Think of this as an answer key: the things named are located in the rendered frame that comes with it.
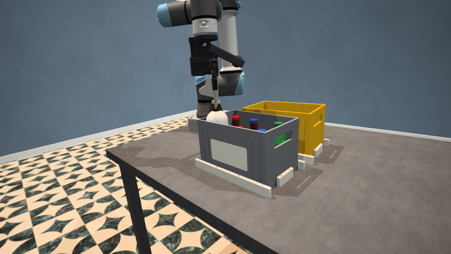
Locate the yellow divided crate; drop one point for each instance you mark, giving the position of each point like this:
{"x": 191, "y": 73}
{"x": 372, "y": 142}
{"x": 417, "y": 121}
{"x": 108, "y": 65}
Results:
{"x": 311, "y": 121}

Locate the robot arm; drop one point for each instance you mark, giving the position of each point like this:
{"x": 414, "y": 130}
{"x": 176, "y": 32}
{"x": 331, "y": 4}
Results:
{"x": 230, "y": 83}

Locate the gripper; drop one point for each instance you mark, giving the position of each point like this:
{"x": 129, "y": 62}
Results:
{"x": 203, "y": 62}

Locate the green bottle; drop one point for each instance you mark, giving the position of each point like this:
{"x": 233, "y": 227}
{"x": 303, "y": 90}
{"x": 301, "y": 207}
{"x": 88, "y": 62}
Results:
{"x": 281, "y": 138}

